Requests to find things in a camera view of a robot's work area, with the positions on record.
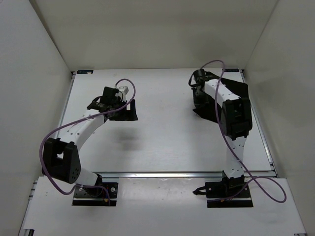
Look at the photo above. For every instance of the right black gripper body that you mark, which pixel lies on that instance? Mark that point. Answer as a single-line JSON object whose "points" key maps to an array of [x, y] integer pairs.
{"points": [[200, 98]]}

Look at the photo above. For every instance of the right blue corner label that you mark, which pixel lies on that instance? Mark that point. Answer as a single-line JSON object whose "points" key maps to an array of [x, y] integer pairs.
{"points": [[231, 70]]}

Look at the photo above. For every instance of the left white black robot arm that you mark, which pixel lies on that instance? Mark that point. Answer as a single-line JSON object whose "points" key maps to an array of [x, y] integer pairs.
{"points": [[61, 154]]}

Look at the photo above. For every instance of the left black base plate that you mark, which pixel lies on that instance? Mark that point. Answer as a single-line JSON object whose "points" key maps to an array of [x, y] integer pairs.
{"points": [[96, 197]]}

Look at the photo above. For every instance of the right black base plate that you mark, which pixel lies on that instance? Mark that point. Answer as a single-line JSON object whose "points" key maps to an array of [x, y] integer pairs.
{"points": [[218, 196]]}

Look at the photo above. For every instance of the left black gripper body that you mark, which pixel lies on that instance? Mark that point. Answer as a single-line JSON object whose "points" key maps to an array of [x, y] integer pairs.
{"points": [[119, 102]]}

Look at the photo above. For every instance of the blue corner label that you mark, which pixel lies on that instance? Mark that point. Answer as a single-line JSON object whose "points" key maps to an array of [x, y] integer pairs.
{"points": [[84, 72], [231, 70]]}

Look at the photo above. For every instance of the aluminium front rail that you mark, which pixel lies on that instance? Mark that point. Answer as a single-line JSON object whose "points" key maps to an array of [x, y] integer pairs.
{"points": [[160, 174]]}

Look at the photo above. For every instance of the left blue corner label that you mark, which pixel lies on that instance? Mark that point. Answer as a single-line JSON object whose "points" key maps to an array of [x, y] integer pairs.
{"points": [[84, 72]]}

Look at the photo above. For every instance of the black skirt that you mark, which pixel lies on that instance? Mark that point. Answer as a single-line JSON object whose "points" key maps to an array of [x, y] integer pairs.
{"points": [[218, 90]]}

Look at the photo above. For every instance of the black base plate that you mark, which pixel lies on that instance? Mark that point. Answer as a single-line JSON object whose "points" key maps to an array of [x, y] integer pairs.
{"points": [[96, 197], [218, 196]]}

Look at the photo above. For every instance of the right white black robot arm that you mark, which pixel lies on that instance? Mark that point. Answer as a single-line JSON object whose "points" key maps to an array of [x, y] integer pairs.
{"points": [[225, 102]]}

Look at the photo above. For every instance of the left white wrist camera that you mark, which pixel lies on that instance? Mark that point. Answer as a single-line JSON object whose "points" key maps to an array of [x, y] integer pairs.
{"points": [[123, 89]]}

